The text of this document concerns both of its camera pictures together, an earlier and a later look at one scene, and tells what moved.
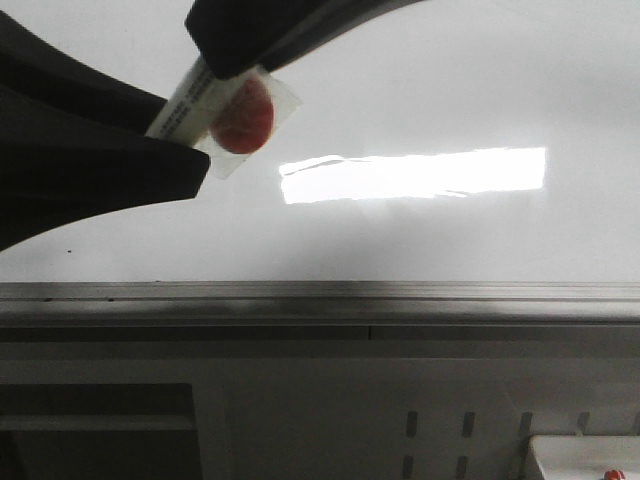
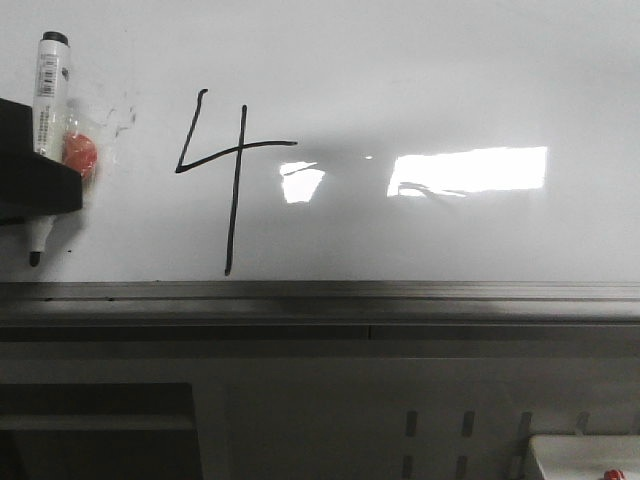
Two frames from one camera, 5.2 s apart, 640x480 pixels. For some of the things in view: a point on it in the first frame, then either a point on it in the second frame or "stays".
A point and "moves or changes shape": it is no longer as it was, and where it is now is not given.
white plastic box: x=586 y=457 stays
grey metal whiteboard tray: x=321 y=312 stays
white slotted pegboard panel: x=400 y=418 stays
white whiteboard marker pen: x=185 y=114 moves or changes shape
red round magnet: x=246 y=111 moves or changes shape
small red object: x=614 y=475 stays
